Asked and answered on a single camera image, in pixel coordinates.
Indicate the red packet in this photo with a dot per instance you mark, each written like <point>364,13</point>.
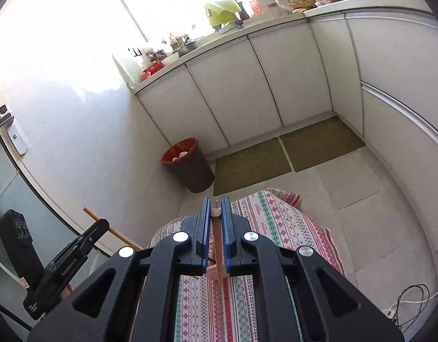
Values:
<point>255,8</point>

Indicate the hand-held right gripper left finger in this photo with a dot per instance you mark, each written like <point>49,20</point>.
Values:
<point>207,221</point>

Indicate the brown trash bin red rim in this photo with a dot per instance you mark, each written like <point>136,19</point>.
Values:
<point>194,171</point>

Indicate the white power strip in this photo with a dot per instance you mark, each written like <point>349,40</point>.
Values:
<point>390,311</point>

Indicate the white kitchen cabinet row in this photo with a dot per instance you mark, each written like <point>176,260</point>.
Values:
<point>240,85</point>

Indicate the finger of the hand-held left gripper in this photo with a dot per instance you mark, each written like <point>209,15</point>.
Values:
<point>92,235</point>

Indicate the olive floor mat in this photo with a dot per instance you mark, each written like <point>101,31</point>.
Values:
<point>251,167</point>
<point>318,142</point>

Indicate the patterned red green tablecloth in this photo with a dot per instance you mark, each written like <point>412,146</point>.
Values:
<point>279,221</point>

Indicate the white corner kitchen cabinet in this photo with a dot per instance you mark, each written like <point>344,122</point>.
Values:
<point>393,78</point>

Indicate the basket of bread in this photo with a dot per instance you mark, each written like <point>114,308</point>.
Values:
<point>304,5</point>

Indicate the thin wooden utensil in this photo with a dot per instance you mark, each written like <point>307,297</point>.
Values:
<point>217,245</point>

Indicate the metal pot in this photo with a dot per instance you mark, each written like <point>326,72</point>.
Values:
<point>186,48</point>

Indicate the red bowl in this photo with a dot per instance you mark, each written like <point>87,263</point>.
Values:
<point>153,69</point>

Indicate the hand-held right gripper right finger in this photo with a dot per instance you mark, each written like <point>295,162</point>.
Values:
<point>226,221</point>

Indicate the black knife rack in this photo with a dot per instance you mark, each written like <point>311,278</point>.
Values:
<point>135,52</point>

